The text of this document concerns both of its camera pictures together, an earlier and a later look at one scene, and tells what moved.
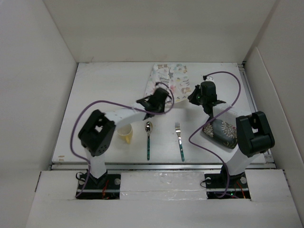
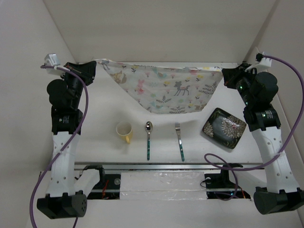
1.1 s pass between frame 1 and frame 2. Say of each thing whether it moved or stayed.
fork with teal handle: stayed
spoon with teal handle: stayed
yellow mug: stayed
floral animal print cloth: moved
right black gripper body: moved
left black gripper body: moved
